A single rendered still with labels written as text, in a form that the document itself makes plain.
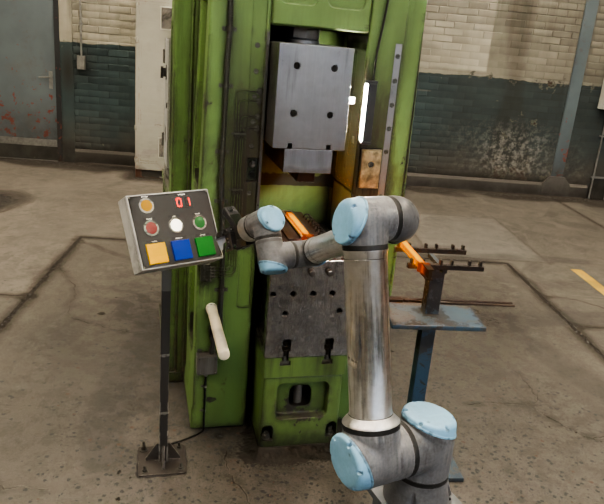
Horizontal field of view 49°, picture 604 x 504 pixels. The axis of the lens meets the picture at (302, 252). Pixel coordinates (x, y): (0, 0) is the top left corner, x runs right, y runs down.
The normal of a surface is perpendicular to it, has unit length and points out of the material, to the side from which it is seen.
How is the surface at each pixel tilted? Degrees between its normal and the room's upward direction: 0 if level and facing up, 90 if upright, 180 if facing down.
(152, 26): 90
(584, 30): 90
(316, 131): 90
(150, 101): 90
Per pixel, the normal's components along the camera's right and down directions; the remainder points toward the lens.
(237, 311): 0.23, 0.33
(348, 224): -0.87, -0.05
